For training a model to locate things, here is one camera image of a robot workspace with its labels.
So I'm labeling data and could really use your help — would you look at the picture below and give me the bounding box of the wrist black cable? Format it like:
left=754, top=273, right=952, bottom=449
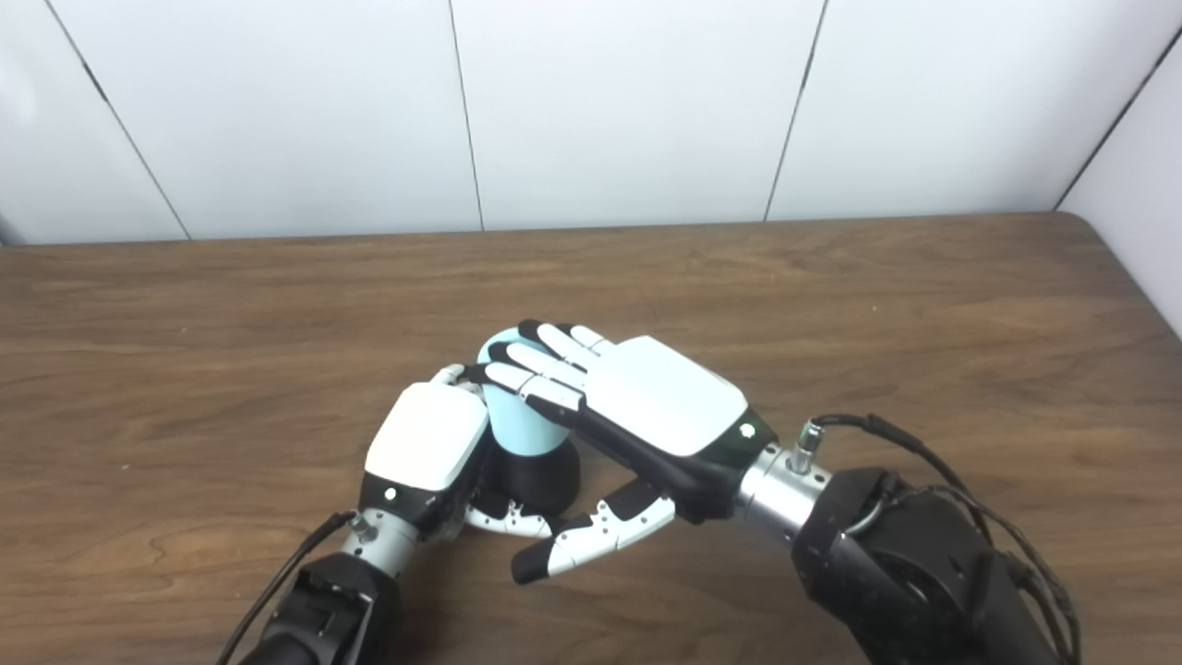
left=217, top=511, right=380, bottom=665
left=785, top=413, right=1082, bottom=665

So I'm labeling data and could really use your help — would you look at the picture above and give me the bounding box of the light blue cylinder cup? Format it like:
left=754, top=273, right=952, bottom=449
left=476, top=326, right=573, bottom=457

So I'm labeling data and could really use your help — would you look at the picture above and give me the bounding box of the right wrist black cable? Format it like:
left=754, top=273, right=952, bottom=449
left=785, top=413, right=1082, bottom=665

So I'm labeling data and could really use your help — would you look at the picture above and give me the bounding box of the black funnel-shaped vase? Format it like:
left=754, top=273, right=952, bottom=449
left=480, top=439, right=583, bottom=520

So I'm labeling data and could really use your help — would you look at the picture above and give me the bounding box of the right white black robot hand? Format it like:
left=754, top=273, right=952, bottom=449
left=466, top=319, right=782, bottom=585

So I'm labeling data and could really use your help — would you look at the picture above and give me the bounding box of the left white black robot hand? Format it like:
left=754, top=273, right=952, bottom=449
left=358, top=363, right=556, bottom=541

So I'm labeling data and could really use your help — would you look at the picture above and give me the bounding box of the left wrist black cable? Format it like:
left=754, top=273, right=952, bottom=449
left=217, top=511, right=380, bottom=665

